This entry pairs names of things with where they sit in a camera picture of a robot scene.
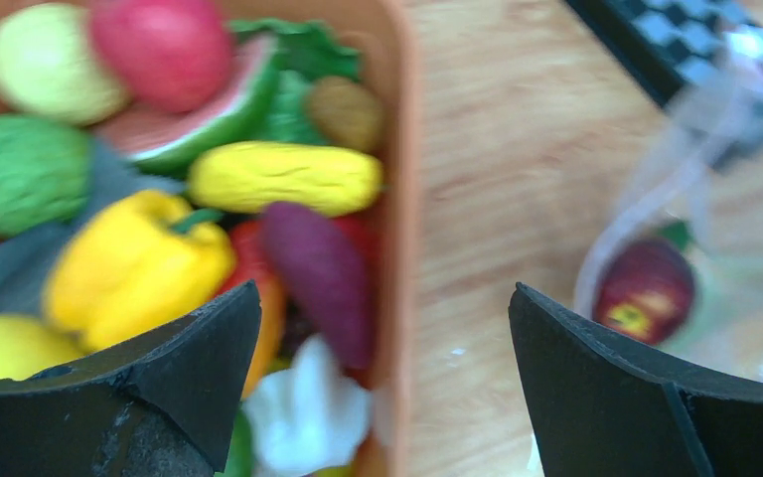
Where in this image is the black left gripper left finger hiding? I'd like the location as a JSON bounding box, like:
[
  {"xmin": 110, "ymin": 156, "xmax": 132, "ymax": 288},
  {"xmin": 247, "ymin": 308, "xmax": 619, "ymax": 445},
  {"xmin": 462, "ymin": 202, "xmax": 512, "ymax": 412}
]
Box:
[{"xmin": 0, "ymin": 282, "xmax": 261, "ymax": 476}]

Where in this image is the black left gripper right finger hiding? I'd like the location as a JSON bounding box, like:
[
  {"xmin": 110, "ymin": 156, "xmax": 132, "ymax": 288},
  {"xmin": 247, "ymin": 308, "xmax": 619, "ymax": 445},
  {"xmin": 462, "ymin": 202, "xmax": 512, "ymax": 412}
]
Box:
[{"xmin": 509, "ymin": 284, "xmax": 763, "ymax": 476}]

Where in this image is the dark red apple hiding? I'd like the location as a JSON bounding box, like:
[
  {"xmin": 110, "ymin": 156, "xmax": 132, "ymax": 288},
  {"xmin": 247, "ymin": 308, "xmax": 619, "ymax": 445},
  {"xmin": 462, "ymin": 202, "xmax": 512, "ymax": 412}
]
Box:
[{"xmin": 592, "ymin": 238, "xmax": 696, "ymax": 346}]

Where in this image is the yellow bell pepper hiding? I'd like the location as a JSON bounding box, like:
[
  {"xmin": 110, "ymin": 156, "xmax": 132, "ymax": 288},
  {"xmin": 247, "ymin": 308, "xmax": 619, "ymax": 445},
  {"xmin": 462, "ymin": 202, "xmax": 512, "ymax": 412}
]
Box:
[{"xmin": 42, "ymin": 190, "xmax": 234, "ymax": 351}]

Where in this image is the clear zip top bag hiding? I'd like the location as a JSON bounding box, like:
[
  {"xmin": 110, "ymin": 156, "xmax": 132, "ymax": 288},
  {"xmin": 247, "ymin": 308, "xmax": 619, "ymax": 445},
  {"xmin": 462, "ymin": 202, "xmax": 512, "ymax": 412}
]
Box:
[{"xmin": 573, "ymin": 25, "xmax": 763, "ymax": 382}]

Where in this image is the green mango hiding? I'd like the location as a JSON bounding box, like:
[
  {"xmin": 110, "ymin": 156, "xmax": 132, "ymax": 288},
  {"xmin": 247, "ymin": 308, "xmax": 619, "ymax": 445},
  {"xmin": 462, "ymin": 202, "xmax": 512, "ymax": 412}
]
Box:
[{"xmin": 215, "ymin": 409, "xmax": 254, "ymax": 477}]

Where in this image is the orange red mango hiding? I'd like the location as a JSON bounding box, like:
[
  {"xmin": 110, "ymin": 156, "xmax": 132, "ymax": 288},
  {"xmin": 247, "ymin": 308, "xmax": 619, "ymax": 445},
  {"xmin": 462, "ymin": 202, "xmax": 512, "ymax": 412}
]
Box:
[{"xmin": 220, "ymin": 220, "xmax": 287, "ymax": 399}]

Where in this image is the white garlic bulb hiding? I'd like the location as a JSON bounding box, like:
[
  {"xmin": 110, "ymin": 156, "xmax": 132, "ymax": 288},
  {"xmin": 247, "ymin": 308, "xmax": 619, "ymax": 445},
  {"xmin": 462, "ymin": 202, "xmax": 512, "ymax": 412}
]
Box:
[{"xmin": 242, "ymin": 335, "xmax": 373, "ymax": 477}]

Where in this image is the yellow pear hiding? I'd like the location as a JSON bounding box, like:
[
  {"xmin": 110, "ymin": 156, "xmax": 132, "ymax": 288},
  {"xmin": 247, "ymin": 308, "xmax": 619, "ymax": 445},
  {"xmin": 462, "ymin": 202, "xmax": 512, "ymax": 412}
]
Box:
[{"xmin": 0, "ymin": 314, "xmax": 85, "ymax": 381}]

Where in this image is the purple sweet potato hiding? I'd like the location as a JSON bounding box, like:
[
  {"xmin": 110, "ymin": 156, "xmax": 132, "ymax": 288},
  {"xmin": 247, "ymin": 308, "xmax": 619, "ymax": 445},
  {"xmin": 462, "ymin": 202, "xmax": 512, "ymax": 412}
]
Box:
[{"xmin": 259, "ymin": 202, "xmax": 375, "ymax": 369}]

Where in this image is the yellow corn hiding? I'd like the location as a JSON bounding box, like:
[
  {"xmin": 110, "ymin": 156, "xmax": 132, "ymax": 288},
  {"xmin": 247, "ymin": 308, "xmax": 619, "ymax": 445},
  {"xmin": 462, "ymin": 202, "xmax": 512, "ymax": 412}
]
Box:
[{"xmin": 187, "ymin": 141, "xmax": 383, "ymax": 217}]

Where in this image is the watermelon slice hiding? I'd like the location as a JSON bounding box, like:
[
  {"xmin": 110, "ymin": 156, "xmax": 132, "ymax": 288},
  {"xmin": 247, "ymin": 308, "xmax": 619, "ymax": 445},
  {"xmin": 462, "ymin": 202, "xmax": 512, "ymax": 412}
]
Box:
[{"xmin": 95, "ymin": 33, "xmax": 283, "ymax": 177}]

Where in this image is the green lime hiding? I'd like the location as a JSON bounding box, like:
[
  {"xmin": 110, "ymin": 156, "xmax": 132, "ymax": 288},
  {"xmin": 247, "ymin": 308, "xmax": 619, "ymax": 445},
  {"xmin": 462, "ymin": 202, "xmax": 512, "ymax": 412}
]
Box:
[{"xmin": 0, "ymin": 113, "xmax": 92, "ymax": 238}]

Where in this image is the brown kiwi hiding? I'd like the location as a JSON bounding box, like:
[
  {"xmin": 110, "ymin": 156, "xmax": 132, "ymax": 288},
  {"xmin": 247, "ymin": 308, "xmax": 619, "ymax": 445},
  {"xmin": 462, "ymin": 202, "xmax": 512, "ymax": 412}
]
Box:
[{"xmin": 304, "ymin": 76, "xmax": 385, "ymax": 153}]

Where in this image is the black white checkerboard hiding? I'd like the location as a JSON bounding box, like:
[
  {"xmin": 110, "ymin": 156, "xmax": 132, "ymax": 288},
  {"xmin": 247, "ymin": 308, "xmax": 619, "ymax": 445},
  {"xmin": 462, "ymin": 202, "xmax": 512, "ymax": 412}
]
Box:
[{"xmin": 563, "ymin": 0, "xmax": 763, "ymax": 177}]

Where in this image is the yellow lemon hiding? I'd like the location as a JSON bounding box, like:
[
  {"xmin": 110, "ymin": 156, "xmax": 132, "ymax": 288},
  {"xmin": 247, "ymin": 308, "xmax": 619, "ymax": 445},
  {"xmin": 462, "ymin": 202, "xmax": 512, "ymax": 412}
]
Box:
[{"xmin": 0, "ymin": 2, "xmax": 131, "ymax": 126}]

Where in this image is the green lettuce leaf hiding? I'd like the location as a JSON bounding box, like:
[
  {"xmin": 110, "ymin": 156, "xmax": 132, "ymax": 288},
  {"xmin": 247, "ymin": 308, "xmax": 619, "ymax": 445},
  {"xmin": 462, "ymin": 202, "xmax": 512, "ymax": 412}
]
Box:
[{"xmin": 228, "ymin": 18, "xmax": 363, "ymax": 145}]

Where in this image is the orange plastic basket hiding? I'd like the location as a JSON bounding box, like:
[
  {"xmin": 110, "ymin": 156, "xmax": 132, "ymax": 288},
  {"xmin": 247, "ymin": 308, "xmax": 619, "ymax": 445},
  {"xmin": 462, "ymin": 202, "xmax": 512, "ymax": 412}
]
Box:
[{"xmin": 0, "ymin": 0, "xmax": 422, "ymax": 477}]

